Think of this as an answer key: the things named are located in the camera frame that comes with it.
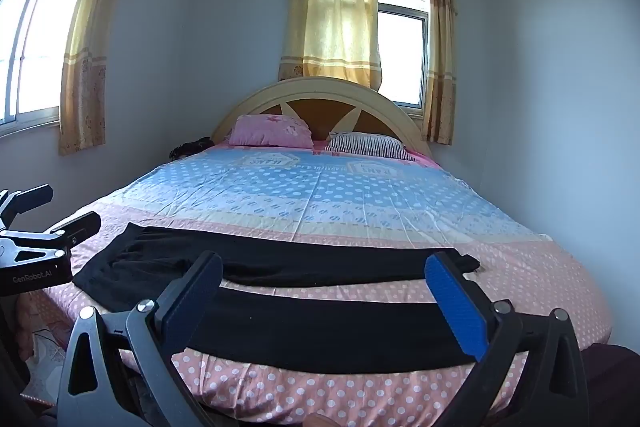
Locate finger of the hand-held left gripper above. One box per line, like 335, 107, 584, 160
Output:
0, 211, 102, 260
0, 184, 54, 232

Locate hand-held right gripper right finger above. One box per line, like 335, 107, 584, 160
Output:
425, 250, 591, 427

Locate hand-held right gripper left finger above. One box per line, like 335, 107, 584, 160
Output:
56, 250, 223, 427

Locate black pants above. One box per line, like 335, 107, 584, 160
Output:
72, 222, 488, 370

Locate bed with polka dot sheet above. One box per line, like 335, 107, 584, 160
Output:
30, 142, 615, 427

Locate yellow curtain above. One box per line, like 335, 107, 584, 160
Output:
59, 0, 150, 156
421, 0, 458, 145
278, 0, 383, 90

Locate large window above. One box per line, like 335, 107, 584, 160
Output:
0, 0, 113, 138

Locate dark maroon cloth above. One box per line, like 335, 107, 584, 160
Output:
582, 342, 640, 427

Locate pink pillow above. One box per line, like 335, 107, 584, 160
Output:
228, 114, 315, 149

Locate striped pillow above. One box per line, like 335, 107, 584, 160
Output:
325, 132, 416, 160

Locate cream wooden headboard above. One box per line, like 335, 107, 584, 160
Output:
211, 77, 432, 155

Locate small window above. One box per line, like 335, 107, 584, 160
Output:
375, 0, 431, 110

